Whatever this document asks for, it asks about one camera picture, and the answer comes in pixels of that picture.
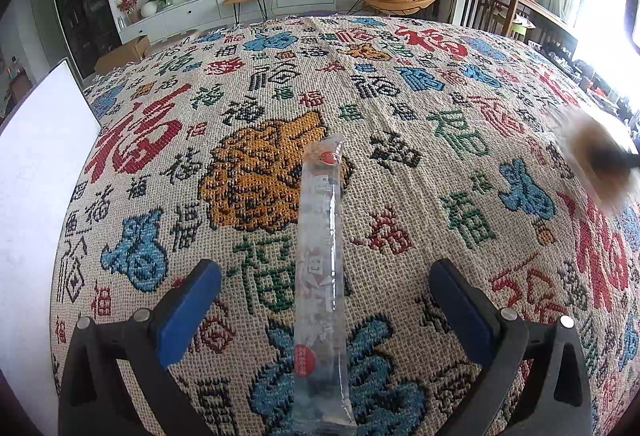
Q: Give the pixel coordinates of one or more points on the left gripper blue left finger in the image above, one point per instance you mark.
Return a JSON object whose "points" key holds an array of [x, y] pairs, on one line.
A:
{"points": [[182, 309]]}

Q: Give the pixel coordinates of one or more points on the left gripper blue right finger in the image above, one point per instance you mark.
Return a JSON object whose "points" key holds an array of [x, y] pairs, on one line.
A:
{"points": [[470, 314]]}

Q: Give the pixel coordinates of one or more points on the bagged brown bread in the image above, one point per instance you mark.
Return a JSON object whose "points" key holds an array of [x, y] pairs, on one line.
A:
{"points": [[582, 131]]}

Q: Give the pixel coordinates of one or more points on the clear long snack tube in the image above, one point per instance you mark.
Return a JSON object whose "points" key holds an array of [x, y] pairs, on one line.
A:
{"points": [[321, 403]]}

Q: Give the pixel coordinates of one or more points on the patterned woven tablecloth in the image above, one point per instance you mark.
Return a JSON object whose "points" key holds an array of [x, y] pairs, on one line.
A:
{"points": [[451, 151]]}

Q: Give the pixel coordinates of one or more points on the dark wooden chair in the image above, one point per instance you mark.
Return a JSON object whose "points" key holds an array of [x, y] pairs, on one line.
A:
{"points": [[493, 16]]}

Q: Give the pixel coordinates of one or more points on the white cardboard box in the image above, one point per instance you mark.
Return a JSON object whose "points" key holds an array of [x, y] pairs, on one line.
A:
{"points": [[44, 145]]}

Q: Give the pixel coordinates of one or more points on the cardboard box on floor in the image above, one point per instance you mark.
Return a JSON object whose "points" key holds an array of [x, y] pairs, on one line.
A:
{"points": [[133, 51]]}

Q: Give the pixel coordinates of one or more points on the white tv cabinet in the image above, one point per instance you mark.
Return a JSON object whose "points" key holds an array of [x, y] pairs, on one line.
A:
{"points": [[205, 14]]}

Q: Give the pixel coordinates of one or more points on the red flower vase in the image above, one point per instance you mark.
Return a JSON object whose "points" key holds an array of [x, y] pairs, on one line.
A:
{"points": [[130, 8]]}

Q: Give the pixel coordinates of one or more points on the wooden bench stool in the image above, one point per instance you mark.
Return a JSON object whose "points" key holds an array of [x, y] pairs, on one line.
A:
{"points": [[236, 6]]}

